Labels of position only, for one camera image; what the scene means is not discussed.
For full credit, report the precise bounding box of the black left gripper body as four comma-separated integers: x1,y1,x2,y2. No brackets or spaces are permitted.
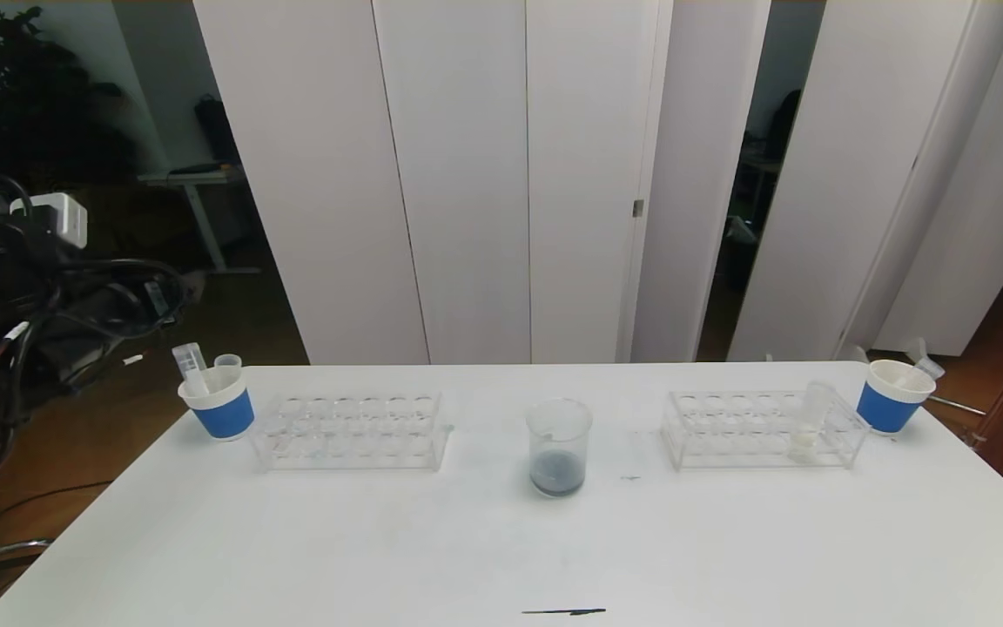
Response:
80,275,185,346

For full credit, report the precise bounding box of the red pigment test tube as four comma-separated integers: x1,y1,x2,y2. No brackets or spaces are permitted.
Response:
172,342,212,398
902,338,945,384

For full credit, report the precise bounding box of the clear acrylic test tube rack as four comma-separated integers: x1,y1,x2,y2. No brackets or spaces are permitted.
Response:
251,389,452,472
661,388,870,471

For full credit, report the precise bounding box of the clear glass beaker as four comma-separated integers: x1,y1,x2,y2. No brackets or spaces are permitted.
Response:
526,397,594,499

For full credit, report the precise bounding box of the white pigment test tube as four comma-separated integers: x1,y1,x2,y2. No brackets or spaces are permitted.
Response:
793,379,835,461

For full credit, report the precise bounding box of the brown cardboard box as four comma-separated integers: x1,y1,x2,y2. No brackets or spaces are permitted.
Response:
84,185,119,232

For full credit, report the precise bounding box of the white standing desk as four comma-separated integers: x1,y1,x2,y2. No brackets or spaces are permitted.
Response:
138,164,263,276

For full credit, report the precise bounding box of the blue white paper cup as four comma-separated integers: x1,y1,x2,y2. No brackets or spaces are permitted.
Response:
856,359,936,434
178,366,257,441

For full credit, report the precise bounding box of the black bag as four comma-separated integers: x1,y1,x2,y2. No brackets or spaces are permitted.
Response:
195,94,243,168

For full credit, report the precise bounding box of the dark green potted plant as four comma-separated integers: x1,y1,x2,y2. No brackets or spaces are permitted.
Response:
0,0,141,210

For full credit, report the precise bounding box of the white folding partition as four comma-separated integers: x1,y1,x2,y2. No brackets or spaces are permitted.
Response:
728,0,1003,362
195,0,772,365

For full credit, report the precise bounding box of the black left camera cable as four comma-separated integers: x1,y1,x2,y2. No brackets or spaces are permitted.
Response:
0,174,193,336

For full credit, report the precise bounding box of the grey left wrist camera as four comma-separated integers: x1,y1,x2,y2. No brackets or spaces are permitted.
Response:
9,192,90,251

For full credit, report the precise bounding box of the black floor cable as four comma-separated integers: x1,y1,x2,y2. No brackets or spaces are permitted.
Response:
0,479,115,554

